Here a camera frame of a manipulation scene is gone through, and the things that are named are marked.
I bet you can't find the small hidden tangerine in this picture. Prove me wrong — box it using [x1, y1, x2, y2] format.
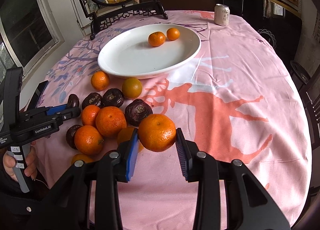
[167, 27, 180, 41]

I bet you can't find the dark wrinkled passion fruit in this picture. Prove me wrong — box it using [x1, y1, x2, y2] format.
[102, 88, 124, 108]

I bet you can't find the greenish-yellow orange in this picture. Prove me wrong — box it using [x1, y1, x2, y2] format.
[122, 78, 143, 99]

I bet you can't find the small dark passion fruit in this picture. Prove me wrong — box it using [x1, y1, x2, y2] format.
[66, 93, 80, 109]

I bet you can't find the large wrinkled passion fruit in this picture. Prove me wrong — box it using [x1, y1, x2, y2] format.
[124, 99, 153, 127]

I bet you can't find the dark wooden chair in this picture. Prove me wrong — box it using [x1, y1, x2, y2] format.
[299, 66, 319, 150]

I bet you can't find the pale beverage can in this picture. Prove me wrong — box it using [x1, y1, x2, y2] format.
[214, 4, 230, 26]

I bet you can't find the dark red plum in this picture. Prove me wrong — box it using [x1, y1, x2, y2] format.
[66, 124, 81, 150]

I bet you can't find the orange tangerine front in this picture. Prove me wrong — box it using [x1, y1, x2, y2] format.
[148, 31, 166, 47]

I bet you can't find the large white plate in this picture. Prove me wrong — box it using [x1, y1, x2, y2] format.
[98, 24, 201, 79]

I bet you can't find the orange tangerine cluster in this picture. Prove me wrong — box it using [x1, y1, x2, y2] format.
[95, 106, 127, 138]
[81, 105, 101, 127]

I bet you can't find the person's left hand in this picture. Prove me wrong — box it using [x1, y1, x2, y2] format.
[3, 141, 38, 182]

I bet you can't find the black smartphone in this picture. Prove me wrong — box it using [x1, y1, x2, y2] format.
[26, 80, 49, 110]

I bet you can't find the window with white frame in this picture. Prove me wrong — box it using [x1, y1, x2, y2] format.
[1, 0, 64, 76]

